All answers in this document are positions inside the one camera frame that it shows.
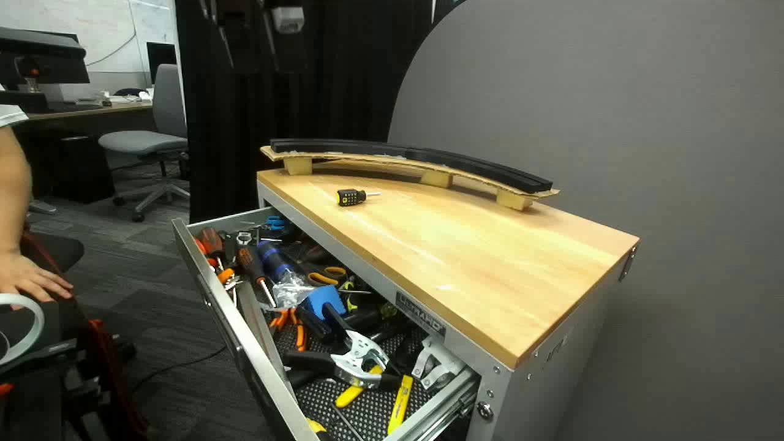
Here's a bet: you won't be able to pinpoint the yellow handled tool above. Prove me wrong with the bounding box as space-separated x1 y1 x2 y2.
327 325 395 388

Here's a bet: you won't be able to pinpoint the open metal tool drawer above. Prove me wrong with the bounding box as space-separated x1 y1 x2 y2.
168 203 485 441

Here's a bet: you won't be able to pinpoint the small black object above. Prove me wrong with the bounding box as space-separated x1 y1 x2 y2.
336 186 370 208

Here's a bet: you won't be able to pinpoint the wooden office desk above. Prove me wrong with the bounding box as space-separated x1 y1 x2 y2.
12 98 157 133

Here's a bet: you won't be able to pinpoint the black computer monitor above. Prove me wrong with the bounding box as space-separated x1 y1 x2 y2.
144 40 178 87

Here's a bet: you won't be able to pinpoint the grey office chair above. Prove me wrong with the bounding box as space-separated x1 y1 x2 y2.
95 61 194 223

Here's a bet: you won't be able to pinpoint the orange-handled pliers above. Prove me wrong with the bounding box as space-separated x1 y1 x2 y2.
266 305 310 356

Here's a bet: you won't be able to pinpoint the grey metal tool cabinet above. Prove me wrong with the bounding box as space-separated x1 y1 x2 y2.
255 166 645 441

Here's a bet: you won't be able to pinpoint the blue plastic clamp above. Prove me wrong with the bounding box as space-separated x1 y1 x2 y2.
297 285 349 332

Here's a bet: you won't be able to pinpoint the white box device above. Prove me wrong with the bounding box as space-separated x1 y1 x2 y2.
272 5 306 36

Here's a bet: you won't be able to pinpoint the black desktop printer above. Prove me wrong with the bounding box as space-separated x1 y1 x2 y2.
0 27 93 114

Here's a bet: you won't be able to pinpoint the black under-desk cabinet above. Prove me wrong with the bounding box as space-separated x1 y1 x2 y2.
26 133 118 207

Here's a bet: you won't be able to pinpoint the black equipment stand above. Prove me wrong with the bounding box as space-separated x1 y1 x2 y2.
0 302 151 441

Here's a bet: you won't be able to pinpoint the blue-handled screwdriver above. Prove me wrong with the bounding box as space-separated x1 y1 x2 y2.
251 237 318 310

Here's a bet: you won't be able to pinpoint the person's bare hand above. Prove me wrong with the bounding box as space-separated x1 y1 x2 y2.
0 250 75 307

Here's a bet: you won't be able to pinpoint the long yellow-handled tool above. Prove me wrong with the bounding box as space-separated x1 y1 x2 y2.
385 372 417 438

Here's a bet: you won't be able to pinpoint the dark-handled screwdriver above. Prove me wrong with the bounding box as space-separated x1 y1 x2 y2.
234 242 278 311

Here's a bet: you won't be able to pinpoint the red-handled screwdriver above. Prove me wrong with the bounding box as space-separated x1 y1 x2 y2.
194 227 239 289

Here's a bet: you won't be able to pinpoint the person's bare forearm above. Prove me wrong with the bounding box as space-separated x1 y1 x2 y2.
0 126 33 258

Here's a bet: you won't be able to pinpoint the black curtain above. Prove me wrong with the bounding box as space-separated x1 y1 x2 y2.
174 0 467 223

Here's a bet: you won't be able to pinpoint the short yellow-handled tool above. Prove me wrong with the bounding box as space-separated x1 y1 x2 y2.
332 365 386 411

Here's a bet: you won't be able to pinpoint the grey partition panel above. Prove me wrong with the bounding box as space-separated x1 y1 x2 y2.
385 0 784 441

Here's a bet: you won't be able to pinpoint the white curved cable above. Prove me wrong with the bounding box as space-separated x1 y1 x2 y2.
0 292 49 368

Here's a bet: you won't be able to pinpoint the curved black-topped wooden rail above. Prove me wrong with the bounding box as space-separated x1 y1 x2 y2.
259 136 564 213

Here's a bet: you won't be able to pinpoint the black floor cable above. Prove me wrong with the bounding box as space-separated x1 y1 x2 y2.
128 346 232 393

